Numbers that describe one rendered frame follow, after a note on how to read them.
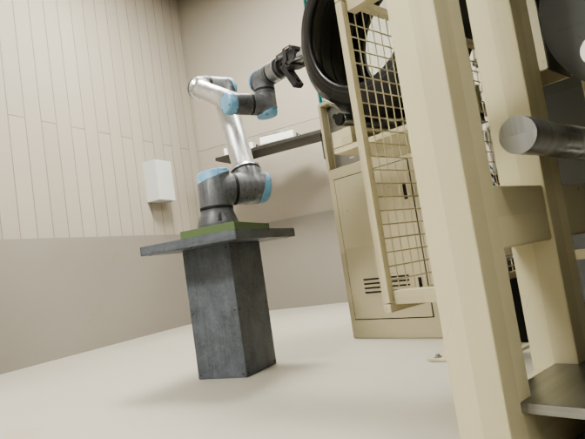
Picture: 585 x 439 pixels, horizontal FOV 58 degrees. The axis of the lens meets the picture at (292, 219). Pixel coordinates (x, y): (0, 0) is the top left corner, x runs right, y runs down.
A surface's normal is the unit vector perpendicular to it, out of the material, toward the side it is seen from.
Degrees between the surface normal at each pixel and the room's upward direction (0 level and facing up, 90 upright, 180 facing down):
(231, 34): 90
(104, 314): 90
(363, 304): 90
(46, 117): 90
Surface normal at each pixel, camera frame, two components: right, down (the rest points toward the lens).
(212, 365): -0.46, 0.00
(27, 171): 0.88, -0.17
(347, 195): -0.73, 0.05
